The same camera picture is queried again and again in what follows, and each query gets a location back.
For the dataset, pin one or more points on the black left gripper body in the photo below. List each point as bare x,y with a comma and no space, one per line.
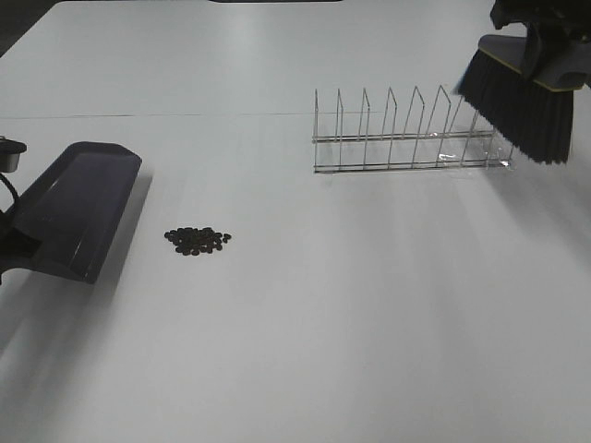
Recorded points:
17,248

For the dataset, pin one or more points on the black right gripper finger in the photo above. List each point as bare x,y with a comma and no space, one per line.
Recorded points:
540,44

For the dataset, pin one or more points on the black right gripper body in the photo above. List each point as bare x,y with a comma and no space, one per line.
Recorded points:
570,17

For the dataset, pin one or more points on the purple plastic dustpan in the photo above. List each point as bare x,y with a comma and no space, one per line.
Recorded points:
74,207

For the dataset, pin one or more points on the purple hand brush black bristles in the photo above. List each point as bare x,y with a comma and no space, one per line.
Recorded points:
534,114

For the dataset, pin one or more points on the pile of coffee beans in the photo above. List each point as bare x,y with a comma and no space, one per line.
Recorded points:
189,241

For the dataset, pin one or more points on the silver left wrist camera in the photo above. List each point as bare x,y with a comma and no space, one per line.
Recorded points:
10,151

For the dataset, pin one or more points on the metal wire dish rack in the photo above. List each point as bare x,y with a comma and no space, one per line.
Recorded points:
404,134

